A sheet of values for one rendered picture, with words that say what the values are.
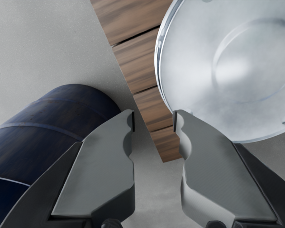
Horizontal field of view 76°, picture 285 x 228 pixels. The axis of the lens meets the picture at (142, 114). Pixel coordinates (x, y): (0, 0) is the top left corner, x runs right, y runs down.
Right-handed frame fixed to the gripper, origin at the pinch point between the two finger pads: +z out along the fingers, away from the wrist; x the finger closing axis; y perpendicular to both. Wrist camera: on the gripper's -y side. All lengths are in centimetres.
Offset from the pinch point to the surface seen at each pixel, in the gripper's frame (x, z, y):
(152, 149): 2, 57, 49
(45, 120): -25.6, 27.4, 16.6
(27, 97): -49, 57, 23
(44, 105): -30.2, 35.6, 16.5
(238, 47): 12.5, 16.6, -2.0
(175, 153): 6.2, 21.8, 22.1
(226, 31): 10.7, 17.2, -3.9
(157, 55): 1.1, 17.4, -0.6
